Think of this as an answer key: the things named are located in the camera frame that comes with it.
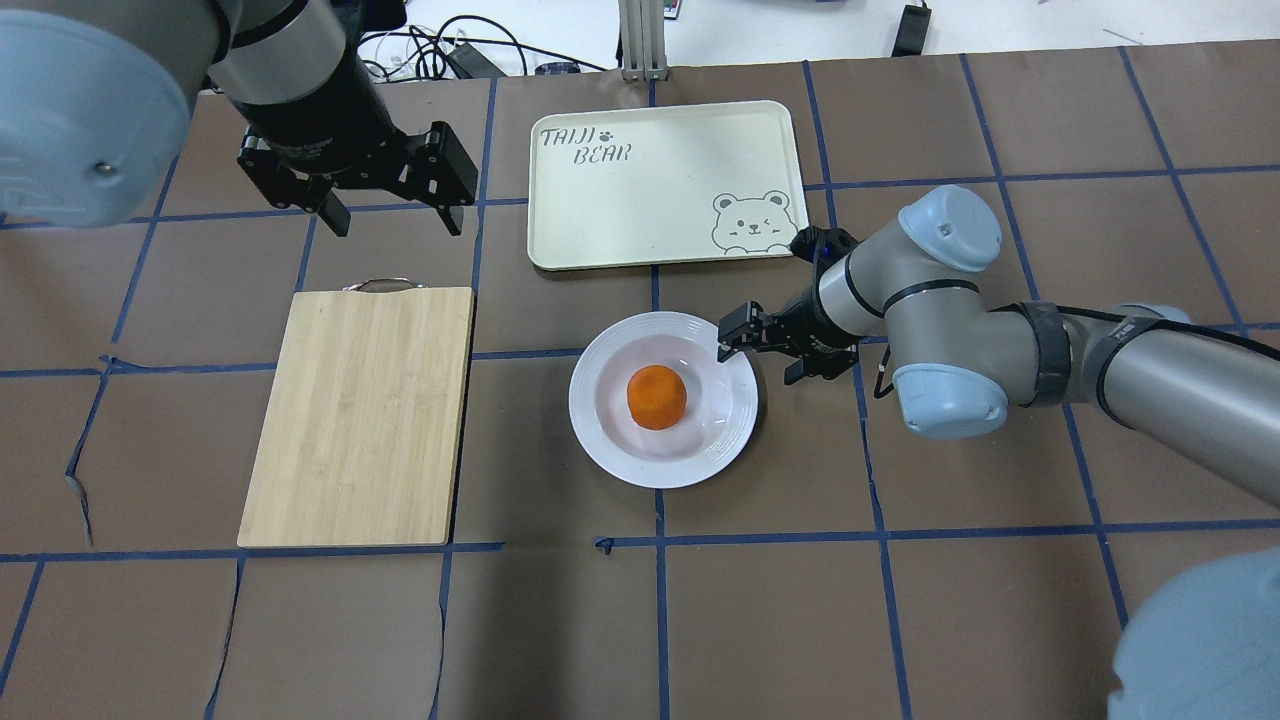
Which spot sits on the orange fruit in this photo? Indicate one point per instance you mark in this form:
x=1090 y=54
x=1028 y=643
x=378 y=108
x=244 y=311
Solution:
x=656 y=397

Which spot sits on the cream bear tray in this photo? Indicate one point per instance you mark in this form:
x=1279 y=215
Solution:
x=683 y=184

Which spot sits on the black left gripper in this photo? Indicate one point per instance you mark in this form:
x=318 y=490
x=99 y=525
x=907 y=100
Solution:
x=318 y=118

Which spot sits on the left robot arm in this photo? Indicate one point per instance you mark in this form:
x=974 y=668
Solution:
x=97 y=98

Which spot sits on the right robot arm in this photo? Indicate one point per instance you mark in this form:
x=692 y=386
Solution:
x=1204 y=646

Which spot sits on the aluminium frame post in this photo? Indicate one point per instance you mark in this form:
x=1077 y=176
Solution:
x=643 y=41

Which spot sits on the black power adapter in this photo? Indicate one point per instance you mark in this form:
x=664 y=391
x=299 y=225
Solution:
x=912 y=32

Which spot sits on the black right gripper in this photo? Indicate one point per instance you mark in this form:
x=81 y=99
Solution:
x=802 y=321

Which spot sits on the white ribbed plate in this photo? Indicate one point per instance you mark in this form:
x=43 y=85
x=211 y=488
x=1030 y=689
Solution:
x=724 y=402

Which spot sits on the bamboo cutting board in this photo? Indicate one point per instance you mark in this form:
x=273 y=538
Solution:
x=360 y=444

